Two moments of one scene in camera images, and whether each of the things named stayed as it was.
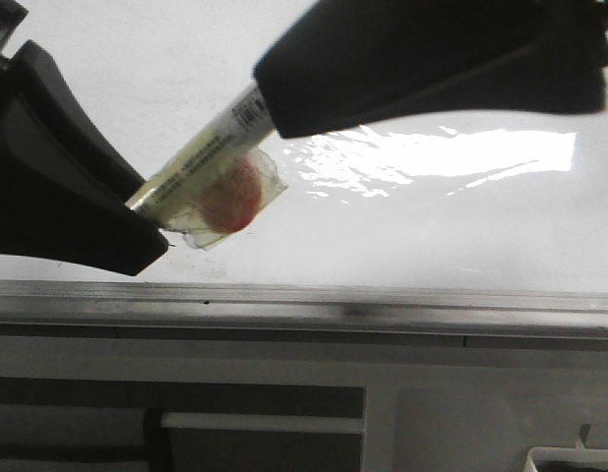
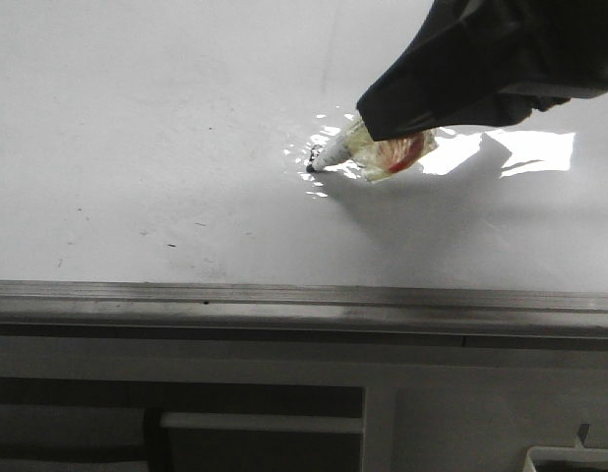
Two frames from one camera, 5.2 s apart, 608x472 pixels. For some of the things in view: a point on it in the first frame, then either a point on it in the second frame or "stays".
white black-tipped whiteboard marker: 220,184 to 376,159
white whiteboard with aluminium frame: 500,227 stays
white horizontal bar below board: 279,422 stays
